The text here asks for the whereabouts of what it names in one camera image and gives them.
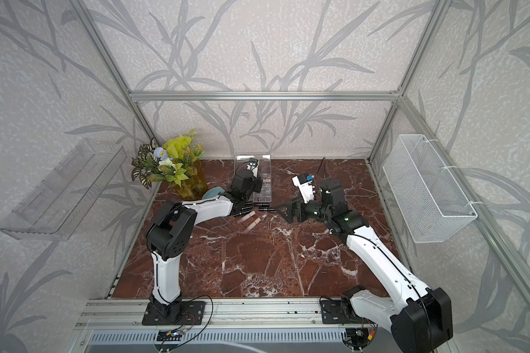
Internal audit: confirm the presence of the clear acrylic lipstick organizer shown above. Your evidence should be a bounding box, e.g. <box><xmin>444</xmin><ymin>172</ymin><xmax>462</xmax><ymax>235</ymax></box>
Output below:
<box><xmin>233</xmin><ymin>154</ymin><xmax>272</xmax><ymax>205</ymax></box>

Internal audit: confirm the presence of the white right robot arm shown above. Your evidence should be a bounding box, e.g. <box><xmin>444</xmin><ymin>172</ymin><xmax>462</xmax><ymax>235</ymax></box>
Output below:
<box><xmin>276</xmin><ymin>174</ymin><xmax>453</xmax><ymax>352</ymax></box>

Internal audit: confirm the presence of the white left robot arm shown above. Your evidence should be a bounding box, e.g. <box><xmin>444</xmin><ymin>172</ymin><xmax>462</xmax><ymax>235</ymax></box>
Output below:
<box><xmin>146</xmin><ymin>169</ymin><xmax>263</xmax><ymax>320</ymax></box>

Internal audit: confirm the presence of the black lipstick gold band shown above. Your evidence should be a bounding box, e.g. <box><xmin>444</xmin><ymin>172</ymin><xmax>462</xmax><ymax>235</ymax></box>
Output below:
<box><xmin>237</xmin><ymin>203</ymin><xmax>254</xmax><ymax>210</ymax></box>

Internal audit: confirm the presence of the upper pink lip gloss tube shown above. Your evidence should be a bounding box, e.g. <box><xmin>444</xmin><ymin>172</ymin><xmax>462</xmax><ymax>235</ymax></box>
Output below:
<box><xmin>237</xmin><ymin>210</ymin><xmax>256</xmax><ymax>224</ymax></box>

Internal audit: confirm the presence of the artificial flower plant vase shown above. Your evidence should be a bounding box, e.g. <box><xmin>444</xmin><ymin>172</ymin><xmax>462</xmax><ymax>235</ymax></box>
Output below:
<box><xmin>131</xmin><ymin>130</ymin><xmax>208</xmax><ymax>201</ymax></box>

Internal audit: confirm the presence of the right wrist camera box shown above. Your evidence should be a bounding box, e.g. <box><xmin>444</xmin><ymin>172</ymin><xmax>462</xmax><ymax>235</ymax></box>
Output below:
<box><xmin>292</xmin><ymin>173</ymin><xmax>315</xmax><ymax>204</ymax></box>

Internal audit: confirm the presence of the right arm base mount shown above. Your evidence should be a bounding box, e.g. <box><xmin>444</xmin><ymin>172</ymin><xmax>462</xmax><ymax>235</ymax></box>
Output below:
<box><xmin>319</xmin><ymin>297</ymin><xmax>376</xmax><ymax>326</ymax></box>

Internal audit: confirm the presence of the white wire mesh basket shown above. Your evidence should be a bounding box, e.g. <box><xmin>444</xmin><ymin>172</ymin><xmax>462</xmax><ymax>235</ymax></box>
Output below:
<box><xmin>383</xmin><ymin>134</ymin><xmax>478</xmax><ymax>244</ymax></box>

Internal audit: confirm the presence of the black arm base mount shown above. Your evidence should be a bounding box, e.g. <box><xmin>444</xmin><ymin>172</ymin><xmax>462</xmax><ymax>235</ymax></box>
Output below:
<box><xmin>141</xmin><ymin>301</ymin><xmax>206</xmax><ymax>326</ymax></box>

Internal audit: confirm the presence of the clear acrylic wall shelf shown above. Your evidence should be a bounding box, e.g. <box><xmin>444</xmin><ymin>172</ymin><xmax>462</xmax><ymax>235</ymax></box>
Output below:
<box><xmin>0</xmin><ymin>138</ymin><xmax>127</xmax><ymax>241</ymax></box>

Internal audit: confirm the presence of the aluminium front rail frame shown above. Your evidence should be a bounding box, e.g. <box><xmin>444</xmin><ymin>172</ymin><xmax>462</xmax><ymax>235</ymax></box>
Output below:
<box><xmin>65</xmin><ymin>296</ymin><xmax>447</xmax><ymax>353</ymax></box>

